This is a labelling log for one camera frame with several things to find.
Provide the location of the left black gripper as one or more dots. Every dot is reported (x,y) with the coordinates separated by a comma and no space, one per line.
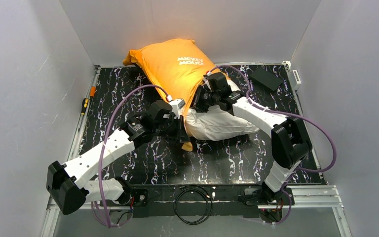
(181,130)

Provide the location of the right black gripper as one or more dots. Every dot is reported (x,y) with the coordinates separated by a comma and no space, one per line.
(199,101)

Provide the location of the white pillow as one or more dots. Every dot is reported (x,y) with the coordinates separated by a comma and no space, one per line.
(216,125)

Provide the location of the orange printed pillowcase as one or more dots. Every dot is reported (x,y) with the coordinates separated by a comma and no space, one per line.
(176,65)

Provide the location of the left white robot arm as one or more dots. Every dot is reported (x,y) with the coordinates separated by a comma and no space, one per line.
(70,184)

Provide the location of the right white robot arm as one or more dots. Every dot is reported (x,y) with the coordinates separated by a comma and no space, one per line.
(290,141)

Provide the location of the black flat pad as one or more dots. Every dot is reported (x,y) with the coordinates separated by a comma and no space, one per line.
(266,78)

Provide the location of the white power strip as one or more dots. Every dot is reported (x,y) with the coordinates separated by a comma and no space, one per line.
(296,80)

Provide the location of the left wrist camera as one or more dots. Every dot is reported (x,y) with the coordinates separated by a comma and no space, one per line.
(177,105)

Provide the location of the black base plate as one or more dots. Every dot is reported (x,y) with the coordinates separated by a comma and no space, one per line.
(203,201)

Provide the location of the yellow handled screwdriver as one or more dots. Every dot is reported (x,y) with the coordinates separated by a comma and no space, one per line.
(87,100)

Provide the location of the aluminium frame rail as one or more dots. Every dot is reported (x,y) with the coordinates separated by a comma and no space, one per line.
(305,196)

